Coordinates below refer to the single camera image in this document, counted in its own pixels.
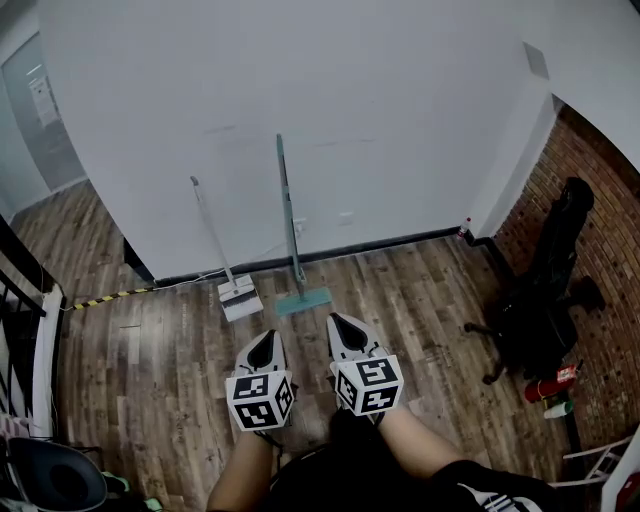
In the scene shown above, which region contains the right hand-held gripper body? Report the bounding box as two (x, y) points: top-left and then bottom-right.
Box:
(329, 351), (405, 418)

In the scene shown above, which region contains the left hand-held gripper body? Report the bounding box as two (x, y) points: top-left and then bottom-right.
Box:
(225, 367), (296, 433)

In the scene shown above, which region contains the teal mop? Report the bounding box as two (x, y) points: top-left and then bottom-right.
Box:
(274, 133), (334, 318)

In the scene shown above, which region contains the person's left forearm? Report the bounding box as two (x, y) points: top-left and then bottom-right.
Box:
(206, 428), (277, 512)

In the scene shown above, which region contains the person's right forearm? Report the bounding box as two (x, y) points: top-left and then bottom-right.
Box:
(377, 405), (469, 481)

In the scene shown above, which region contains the white dustpan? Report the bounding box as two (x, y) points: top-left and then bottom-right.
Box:
(217, 275), (265, 323)

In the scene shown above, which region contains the person's black clothing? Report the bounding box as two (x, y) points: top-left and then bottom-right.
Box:
(269, 409), (564, 512)

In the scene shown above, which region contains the yellow black striped floor strip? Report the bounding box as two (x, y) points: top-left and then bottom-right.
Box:
(69, 286), (157, 312)

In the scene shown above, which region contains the red fire extinguisher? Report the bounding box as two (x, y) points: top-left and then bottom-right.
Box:
(523, 364), (584, 404)

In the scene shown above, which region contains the black office chair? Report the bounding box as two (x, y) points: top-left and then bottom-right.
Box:
(463, 176), (607, 387)

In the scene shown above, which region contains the white green bottle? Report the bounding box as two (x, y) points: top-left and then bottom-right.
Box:
(543, 399), (576, 421)

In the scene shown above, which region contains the black round seat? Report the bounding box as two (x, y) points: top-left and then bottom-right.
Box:
(3, 436), (109, 512)

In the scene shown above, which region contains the black stair railing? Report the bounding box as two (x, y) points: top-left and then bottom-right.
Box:
(0, 213), (67, 441)

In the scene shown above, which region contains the white folding rack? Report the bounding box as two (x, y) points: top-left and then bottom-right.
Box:
(549, 434), (636, 489)

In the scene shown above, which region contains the white paper notice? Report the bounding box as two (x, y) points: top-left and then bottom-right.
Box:
(27, 76), (62, 127)

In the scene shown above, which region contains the white cable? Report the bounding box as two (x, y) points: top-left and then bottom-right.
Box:
(151, 227), (304, 292)

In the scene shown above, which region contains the grey wall panel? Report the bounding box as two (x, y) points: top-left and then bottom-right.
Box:
(521, 41), (552, 82)

